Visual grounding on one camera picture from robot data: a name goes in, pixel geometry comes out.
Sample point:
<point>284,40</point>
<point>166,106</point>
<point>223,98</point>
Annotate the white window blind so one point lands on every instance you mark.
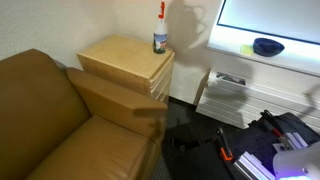
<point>292,19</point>

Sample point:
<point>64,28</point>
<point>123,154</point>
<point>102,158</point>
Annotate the aluminium mounting rail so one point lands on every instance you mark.
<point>252,168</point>

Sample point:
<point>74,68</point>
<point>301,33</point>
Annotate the dark blue bowl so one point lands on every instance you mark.
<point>267,47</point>

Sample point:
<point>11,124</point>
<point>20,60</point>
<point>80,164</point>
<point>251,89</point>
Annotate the light wooden drawer cabinet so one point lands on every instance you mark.
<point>127,62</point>

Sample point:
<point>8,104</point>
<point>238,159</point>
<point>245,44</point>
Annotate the yellow-green sponge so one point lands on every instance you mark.
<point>246,49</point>

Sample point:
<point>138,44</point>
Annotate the white wall radiator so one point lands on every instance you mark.
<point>237,101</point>

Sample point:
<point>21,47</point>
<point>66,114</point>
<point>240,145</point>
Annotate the black red bar clamp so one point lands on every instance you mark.
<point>267,118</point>

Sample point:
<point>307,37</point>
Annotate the spray bottle with red trigger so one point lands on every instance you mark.
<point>160,34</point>

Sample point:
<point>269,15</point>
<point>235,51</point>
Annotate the black orange bar clamp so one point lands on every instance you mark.
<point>225,151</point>

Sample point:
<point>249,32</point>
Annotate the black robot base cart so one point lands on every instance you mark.
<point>258,140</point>

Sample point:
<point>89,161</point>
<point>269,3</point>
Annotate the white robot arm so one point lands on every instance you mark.
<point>299,164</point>

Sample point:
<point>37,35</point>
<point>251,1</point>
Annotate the wooden drawer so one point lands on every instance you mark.
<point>162,65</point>

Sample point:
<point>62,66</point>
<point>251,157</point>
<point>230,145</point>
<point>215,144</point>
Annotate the brown leather sofa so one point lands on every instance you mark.
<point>65,124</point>

